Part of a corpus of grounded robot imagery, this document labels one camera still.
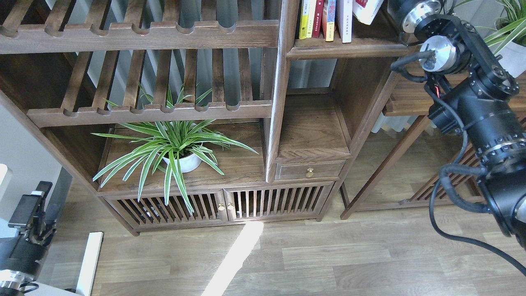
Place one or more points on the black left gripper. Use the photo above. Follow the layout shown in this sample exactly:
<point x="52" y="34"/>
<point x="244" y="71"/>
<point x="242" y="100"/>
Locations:
<point x="22" y="255"/>

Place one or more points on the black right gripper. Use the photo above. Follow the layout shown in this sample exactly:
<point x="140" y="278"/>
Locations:
<point x="415" y="16"/>

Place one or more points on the white book red label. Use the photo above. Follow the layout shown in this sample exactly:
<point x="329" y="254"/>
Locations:
<point x="365" y="10"/>

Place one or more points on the white book with barcode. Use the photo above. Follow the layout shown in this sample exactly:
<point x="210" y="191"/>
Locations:
<point x="344" y="11"/>

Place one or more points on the red book with globe cover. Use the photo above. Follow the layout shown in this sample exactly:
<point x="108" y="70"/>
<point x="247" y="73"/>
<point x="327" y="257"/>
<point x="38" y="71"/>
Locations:
<point x="329" y="20"/>

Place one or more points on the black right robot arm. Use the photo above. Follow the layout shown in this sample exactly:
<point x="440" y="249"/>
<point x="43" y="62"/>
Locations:
<point x="471" y="91"/>

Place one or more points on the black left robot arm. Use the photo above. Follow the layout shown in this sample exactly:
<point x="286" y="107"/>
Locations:
<point x="21" y="256"/>

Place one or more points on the spider plant on shelf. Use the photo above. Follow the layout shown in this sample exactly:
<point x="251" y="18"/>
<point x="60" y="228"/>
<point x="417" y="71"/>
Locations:
<point x="165" y="146"/>

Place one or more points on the white plant pot on shelf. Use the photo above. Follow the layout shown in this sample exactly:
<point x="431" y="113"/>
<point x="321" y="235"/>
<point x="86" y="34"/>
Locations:
<point x="187" y="163"/>

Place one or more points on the dark wooden side shelf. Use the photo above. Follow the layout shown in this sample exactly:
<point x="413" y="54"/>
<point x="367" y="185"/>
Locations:
<point x="401" y="103"/>

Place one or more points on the white table leg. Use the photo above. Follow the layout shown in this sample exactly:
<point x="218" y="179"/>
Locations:
<point x="89" y="264"/>

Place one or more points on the dark red book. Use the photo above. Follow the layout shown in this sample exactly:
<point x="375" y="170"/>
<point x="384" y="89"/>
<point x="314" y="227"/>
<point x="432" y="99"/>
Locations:
<point x="318" y="15"/>

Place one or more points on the light yellow book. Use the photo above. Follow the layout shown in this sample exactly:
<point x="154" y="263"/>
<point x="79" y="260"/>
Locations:
<point x="310" y="23"/>

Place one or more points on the spider plant at right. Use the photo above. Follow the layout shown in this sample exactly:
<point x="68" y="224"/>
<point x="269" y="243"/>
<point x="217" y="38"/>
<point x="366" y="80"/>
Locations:
<point x="508" y="27"/>

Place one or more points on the white plant pot at right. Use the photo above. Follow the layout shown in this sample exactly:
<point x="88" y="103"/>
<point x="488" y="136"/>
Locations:
<point x="513" y="59"/>

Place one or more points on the dark wooden bookshelf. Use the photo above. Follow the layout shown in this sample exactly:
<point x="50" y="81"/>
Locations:
<point x="72" y="69"/>

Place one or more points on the brass drawer knob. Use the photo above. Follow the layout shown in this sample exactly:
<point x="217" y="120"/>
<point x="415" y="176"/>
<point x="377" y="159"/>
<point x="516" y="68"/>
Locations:
<point x="309" y="172"/>

